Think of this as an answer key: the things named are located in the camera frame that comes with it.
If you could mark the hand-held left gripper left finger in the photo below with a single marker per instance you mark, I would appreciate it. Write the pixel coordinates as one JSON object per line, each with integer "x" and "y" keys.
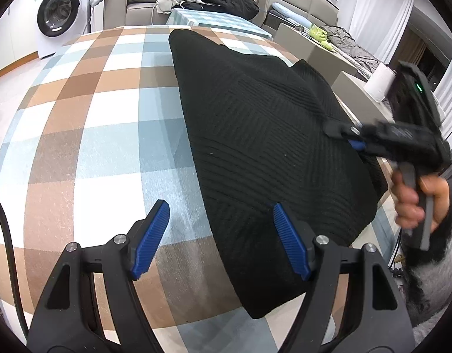
{"x": 150, "y": 242}

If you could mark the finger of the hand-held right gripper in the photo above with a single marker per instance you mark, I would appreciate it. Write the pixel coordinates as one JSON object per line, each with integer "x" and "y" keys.
{"x": 356, "y": 145}
{"x": 338, "y": 129}

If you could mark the grey counter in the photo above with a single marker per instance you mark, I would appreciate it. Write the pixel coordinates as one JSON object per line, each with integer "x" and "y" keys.
{"x": 347, "y": 85}

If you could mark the white washing machine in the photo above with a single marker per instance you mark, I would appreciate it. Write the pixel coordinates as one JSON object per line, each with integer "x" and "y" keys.
{"x": 60, "y": 11}

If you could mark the blue white checked cloth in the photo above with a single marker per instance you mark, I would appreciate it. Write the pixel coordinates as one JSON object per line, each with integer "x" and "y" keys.
{"x": 218, "y": 19}

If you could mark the beige bed headboard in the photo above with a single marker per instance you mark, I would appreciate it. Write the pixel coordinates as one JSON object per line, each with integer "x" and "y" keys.
{"x": 314, "y": 7}

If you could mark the white paper towel roll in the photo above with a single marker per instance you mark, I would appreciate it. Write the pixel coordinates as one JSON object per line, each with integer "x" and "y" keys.
{"x": 376, "y": 82}

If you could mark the black knit sweater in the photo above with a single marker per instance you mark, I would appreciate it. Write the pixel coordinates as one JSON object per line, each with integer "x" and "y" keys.
{"x": 266, "y": 136}

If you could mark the person's right forearm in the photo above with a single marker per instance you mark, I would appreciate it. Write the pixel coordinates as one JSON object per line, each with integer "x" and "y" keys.
{"x": 431, "y": 283}

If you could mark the yellow-green cloth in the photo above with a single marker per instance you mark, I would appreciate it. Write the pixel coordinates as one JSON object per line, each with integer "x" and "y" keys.
{"x": 319, "y": 35}

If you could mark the blue pillow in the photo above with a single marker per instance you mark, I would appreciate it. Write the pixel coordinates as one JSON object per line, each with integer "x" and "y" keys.
{"x": 284, "y": 9}

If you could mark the person's right hand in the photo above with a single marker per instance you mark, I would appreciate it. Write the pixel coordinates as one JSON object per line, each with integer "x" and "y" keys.
{"x": 406, "y": 200}

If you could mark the brown blue checked tablecloth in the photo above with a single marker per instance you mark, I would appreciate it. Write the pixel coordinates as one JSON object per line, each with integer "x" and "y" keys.
{"x": 82, "y": 136}

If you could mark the grey blanket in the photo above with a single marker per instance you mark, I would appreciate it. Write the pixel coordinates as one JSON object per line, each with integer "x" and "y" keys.
{"x": 351, "y": 44}

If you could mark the beige sofa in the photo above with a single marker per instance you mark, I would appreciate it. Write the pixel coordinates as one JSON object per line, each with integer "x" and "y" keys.
{"x": 115, "y": 7}

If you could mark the grey cloth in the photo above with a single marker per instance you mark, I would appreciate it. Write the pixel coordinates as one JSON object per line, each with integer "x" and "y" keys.
{"x": 171, "y": 0}

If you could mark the white curtain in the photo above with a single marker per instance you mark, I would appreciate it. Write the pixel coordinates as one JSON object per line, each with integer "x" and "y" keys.
{"x": 380, "y": 7}

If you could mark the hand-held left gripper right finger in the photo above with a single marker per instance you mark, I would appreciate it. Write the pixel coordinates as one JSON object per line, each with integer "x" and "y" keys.
{"x": 290, "y": 242}

